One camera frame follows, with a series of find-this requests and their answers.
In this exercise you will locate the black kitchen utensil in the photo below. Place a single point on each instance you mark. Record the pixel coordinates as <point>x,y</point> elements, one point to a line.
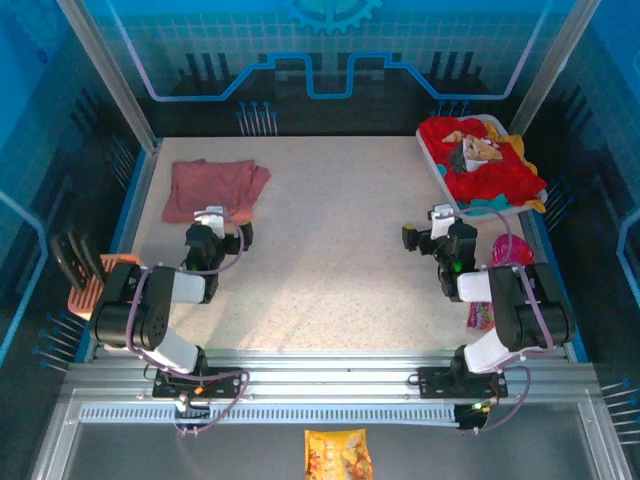
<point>80,250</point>
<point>95,260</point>

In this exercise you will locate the yellow t-shirt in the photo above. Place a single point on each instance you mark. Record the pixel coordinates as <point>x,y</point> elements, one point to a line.
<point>510,142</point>

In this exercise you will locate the aluminium frame rail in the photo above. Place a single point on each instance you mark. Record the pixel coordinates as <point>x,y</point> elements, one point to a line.
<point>325,372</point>

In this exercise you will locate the red bear print t-shirt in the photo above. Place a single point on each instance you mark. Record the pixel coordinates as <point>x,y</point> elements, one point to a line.
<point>490,175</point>

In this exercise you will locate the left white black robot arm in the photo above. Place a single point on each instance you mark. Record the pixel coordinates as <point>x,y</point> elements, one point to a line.
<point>150,300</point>

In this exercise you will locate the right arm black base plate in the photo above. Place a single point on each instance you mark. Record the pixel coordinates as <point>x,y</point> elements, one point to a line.
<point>435,382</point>

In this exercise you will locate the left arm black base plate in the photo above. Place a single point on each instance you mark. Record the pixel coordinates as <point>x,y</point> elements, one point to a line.
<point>230,385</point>

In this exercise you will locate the black slotted spatula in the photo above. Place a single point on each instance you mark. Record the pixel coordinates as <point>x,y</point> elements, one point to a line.
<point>62,257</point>

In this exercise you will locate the teal t-shirt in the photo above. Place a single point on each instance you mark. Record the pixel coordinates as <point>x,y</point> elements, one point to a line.
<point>487,205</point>

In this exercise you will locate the pink lidded cup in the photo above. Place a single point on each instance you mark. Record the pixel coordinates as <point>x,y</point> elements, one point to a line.
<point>515,250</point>

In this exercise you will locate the orange beige utensil holder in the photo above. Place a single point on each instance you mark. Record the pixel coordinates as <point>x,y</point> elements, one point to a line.
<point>82,300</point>

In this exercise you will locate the orange snack bag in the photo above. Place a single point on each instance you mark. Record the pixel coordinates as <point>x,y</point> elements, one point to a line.
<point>337,455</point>

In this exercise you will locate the aluminium frame post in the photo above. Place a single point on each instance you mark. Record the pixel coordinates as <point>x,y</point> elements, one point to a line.
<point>110,80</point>
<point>555,65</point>

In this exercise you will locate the pink purple snack packet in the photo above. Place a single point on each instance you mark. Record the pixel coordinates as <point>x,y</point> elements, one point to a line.
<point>480,315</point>

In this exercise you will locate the folded pink t-shirt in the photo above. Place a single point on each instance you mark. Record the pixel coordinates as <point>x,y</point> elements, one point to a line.
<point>210,187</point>

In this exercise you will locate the white plastic laundry basket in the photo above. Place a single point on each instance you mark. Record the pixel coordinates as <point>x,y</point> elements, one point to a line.
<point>432,155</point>

